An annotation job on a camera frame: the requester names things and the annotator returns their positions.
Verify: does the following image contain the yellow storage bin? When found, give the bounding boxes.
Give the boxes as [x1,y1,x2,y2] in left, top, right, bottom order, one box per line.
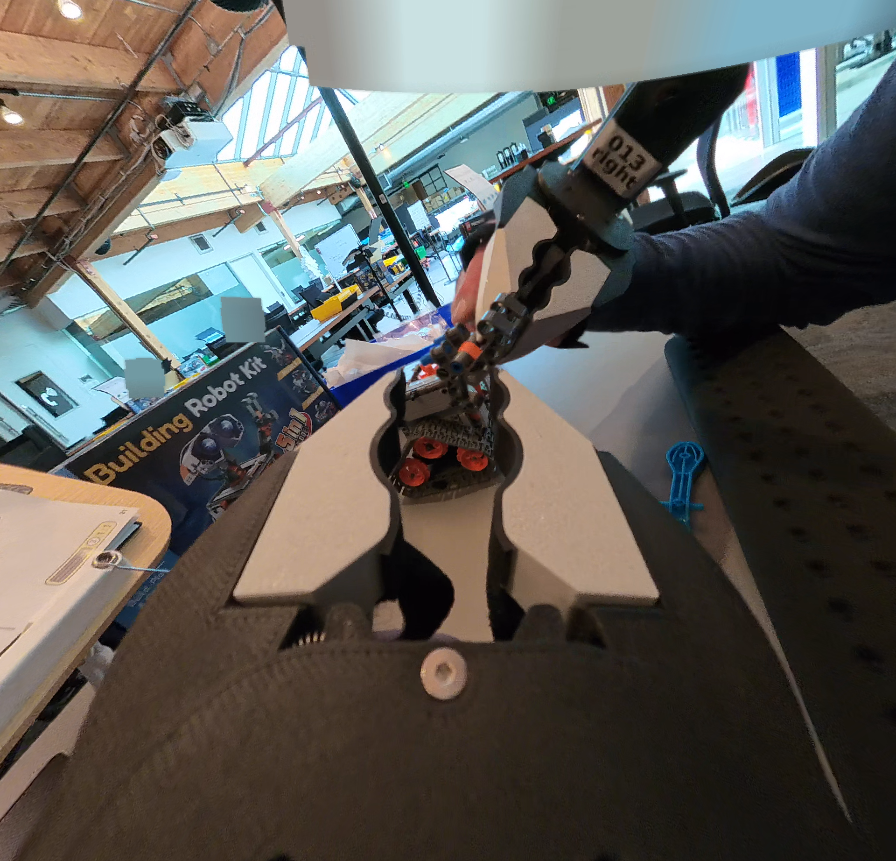
[311,290,361,323]

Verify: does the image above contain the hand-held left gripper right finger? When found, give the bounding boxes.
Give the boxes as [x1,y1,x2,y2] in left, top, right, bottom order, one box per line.
[492,369,664,639]

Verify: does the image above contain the dark blue robot kit box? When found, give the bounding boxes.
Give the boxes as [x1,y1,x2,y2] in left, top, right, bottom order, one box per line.
[52,343,345,596]

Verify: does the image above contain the grey tracked toy robot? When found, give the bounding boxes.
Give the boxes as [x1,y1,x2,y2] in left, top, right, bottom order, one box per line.
[394,364,506,503]

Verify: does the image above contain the white ceiling projector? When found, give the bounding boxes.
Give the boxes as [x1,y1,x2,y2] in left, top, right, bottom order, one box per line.
[148,101,233,170]

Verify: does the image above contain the black office chair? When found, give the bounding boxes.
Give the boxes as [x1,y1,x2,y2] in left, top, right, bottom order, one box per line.
[647,115,732,223]
[728,148,816,209]

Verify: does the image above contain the blue plastic brick tool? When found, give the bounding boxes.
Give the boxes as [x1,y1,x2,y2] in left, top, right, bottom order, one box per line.
[660,441,708,530]

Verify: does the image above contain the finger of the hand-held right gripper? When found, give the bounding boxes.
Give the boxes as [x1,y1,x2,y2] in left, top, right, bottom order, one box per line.
[475,198,561,330]
[500,248,612,366]

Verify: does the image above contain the grey orange brick assembly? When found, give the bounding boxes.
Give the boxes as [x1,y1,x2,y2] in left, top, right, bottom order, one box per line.
[430,292,531,417]

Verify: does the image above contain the black ceiling pole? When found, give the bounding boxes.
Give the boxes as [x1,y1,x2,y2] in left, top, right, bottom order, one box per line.
[195,0,443,310]

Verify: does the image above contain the person's right forearm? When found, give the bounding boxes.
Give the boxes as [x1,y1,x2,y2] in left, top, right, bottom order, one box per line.
[584,77,896,347]

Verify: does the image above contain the blue plastic bin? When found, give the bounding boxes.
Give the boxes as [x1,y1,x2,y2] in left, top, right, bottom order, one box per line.
[328,304,456,408]

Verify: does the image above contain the black wall sign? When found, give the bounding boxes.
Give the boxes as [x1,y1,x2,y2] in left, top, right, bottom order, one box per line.
[15,371,79,418]

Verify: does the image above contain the whiteboard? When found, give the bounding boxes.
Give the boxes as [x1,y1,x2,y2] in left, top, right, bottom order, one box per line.
[314,224,361,275]

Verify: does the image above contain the long wooden workbench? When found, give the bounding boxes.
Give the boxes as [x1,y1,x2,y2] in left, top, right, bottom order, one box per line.
[294,273,421,358]

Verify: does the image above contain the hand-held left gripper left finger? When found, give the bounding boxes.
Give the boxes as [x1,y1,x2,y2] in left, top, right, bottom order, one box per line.
[231,369,406,608]

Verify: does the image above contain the white crumpled paper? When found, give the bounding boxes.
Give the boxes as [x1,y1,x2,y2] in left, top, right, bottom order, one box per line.
[339,329,435,386]

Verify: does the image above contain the person's right hand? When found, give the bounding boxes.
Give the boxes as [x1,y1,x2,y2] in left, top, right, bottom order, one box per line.
[450,248,491,330]

